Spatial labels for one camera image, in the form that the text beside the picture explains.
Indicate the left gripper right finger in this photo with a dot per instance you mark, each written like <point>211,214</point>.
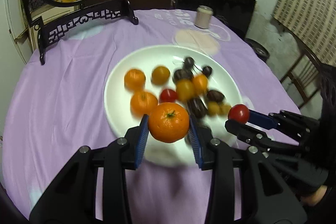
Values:
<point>194,142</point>

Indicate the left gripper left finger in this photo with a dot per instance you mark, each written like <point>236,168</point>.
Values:
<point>142,135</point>

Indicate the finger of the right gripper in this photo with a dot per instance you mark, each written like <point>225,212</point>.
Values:
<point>262,120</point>
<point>243,132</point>

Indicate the red tomato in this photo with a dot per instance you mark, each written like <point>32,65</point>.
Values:
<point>168,95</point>
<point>239,113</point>

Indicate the large mandarin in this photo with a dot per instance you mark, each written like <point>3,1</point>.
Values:
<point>168,122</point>

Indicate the small yellow-green loquat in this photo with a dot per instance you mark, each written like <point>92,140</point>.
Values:
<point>224,109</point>

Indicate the small yellow fruit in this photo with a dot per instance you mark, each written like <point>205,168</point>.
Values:
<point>213,108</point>

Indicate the dark heart-shaped chestnut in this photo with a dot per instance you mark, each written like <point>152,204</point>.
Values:
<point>215,96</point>

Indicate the yellow orange with stem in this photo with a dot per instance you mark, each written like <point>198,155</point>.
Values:
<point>160,75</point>

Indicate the smooth orange bottom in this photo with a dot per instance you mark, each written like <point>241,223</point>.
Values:
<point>185,90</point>

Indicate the dark cherry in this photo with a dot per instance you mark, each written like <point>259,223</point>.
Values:
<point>205,70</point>
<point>187,63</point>

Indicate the small mandarin top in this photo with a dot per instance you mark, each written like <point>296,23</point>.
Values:
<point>134,80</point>

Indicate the person right hand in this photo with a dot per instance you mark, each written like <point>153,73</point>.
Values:
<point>316,197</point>

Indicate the white oval plate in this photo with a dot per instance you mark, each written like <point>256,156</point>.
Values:
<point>170,74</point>

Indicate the wooden chair right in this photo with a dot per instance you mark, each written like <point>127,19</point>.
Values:
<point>305,75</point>

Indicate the black round stool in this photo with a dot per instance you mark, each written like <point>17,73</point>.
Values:
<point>260,50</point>

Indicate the pink beverage can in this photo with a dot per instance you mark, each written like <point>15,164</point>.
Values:
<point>203,17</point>

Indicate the checked curtain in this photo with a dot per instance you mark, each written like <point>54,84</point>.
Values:
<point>313,22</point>

